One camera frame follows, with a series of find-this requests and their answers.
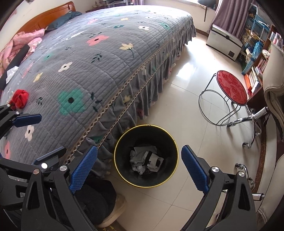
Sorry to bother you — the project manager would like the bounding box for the black gold-rimmed trash bin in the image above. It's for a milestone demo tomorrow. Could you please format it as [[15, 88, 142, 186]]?
[[114, 124, 179, 188]]

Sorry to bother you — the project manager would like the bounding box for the red sock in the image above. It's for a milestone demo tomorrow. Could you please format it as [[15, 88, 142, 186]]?
[[9, 90, 29, 110]]

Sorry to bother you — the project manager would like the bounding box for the dark trouser knee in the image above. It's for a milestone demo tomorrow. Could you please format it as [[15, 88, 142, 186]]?
[[75, 173, 127, 228]]

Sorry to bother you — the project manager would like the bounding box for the black garment on bed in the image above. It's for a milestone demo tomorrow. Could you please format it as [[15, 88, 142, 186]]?
[[0, 44, 30, 90]]

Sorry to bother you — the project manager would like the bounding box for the pink crumpled blanket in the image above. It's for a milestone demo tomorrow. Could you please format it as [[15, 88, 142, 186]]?
[[1, 29, 45, 75]]

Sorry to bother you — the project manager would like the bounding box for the black white sock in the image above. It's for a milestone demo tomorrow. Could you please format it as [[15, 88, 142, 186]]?
[[143, 151, 164, 172]]

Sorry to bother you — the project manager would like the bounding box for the beige swivel office chair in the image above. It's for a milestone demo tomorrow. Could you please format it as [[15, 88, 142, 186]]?
[[230, 44, 283, 230]]

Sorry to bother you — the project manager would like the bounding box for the grey floral quilted bedspread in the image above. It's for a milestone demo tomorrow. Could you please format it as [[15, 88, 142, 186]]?
[[1, 5, 196, 178]]

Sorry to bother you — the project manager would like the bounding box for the wooden headboard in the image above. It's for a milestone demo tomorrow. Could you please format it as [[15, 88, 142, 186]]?
[[16, 1, 76, 34]]

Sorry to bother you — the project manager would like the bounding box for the dark blue pillow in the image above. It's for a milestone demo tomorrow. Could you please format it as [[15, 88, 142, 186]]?
[[45, 11, 82, 31]]

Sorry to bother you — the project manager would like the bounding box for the red round metal stool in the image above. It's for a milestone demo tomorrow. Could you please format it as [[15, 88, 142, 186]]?
[[198, 70, 247, 127]]

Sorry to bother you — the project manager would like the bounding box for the white chest freezer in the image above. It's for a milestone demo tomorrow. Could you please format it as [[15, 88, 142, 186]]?
[[206, 24, 243, 61]]

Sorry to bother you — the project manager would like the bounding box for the wooden bookshelf with books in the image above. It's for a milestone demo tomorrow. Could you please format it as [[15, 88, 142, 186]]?
[[241, 3, 282, 97]]

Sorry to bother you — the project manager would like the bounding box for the purple curtain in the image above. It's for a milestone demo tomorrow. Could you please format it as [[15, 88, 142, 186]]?
[[210, 0, 253, 39]]

